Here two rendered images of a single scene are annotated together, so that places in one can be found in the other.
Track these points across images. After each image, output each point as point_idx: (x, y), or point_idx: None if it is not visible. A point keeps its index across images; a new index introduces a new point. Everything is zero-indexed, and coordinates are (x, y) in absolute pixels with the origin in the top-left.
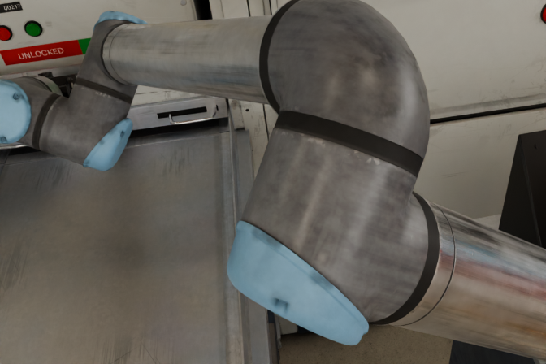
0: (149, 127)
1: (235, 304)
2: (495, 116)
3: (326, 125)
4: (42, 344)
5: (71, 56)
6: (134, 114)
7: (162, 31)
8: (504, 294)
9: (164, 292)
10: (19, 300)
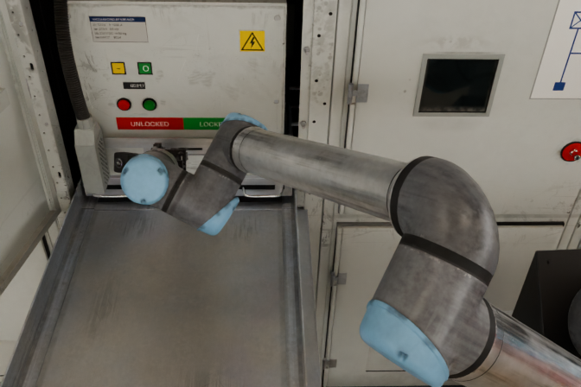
0: None
1: (295, 356)
2: (513, 226)
3: (441, 250)
4: (134, 370)
5: (174, 130)
6: None
7: (296, 146)
8: (528, 369)
9: (236, 339)
10: (112, 329)
